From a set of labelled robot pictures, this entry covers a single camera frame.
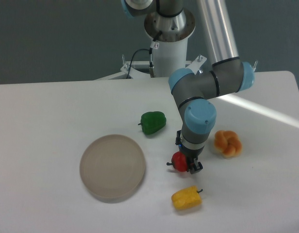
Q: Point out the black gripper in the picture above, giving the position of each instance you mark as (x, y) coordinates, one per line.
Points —
(191, 145)

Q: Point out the red toy bell pepper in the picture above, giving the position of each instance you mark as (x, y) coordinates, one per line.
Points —
(178, 161)

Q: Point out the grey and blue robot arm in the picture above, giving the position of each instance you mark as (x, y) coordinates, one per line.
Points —
(192, 94)

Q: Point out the yellow toy bell pepper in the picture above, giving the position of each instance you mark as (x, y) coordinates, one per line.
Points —
(186, 198)

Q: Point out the green toy bell pepper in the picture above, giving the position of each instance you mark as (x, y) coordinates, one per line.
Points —
(151, 122)

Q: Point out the orange knotted bread roll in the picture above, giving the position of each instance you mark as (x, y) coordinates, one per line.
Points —
(228, 143)

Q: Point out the beige round plate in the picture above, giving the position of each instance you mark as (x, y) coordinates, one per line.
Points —
(112, 167)

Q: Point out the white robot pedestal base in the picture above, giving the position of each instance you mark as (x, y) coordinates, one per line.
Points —
(169, 25)

